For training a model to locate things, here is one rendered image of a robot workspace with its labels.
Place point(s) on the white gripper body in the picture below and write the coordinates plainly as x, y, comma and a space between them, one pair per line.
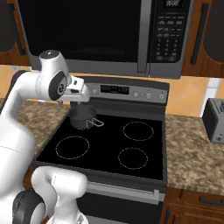
76, 96

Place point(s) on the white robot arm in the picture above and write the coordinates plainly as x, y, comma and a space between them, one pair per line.
17, 140

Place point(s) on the silver stove knob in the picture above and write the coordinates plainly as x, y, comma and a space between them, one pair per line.
94, 91
161, 96
148, 95
135, 94

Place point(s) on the black and steel stove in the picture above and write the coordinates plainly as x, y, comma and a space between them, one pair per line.
110, 145

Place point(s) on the dark grey saucepan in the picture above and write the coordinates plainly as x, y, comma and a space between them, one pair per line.
81, 118

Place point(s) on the black microwave door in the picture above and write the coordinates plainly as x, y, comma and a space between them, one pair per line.
81, 29

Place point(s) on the black and steel microwave oven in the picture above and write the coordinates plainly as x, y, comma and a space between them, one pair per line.
163, 35

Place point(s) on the black oven door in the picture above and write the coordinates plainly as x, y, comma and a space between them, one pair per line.
122, 208

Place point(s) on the grey toaster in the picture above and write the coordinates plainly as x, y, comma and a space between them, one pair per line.
214, 121

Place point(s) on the brown wooden drawer front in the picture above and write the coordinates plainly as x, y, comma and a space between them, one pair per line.
189, 199

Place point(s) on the brown base cupboard door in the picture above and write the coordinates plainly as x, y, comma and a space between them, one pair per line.
192, 217

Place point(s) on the brown wall cupboard door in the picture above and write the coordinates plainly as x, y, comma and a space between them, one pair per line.
8, 32
210, 38

